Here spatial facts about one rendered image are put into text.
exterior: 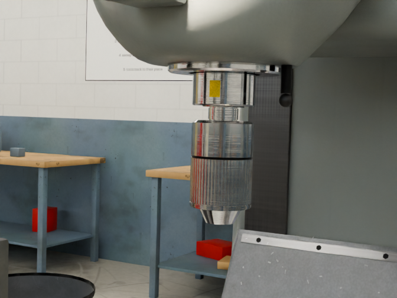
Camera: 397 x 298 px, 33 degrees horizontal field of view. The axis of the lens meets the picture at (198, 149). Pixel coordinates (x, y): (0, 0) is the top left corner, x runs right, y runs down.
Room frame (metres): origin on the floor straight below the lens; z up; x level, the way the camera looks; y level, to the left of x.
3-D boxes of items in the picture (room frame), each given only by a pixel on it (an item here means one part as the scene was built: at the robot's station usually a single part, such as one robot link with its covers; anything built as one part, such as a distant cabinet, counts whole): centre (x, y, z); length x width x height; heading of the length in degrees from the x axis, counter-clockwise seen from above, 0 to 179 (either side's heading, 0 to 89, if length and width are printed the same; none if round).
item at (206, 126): (0.51, -0.02, 1.26); 0.05 x 0.05 x 0.01
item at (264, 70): (0.51, -0.02, 1.31); 0.09 x 0.09 x 0.01
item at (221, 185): (0.51, -0.02, 1.23); 0.05 x 0.05 x 0.06
